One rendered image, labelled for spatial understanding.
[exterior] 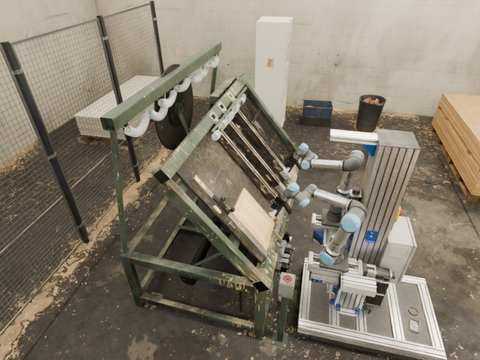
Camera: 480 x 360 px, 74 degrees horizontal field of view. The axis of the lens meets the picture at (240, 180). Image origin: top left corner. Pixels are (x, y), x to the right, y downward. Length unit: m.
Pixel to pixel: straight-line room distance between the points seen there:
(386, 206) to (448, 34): 5.73
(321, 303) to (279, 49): 4.42
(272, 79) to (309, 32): 1.61
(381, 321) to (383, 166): 1.70
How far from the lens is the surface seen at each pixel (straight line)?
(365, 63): 7.78
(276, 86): 6.47
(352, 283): 2.76
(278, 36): 6.23
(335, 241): 2.39
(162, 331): 3.60
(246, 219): 2.83
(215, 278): 2.88
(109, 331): 3.75
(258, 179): 3.17
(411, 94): 8.16
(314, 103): 7.32
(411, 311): 3.74
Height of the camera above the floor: 3.07
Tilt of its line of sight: 36 degrees down
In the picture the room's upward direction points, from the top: 1 degrees counter-clockwise
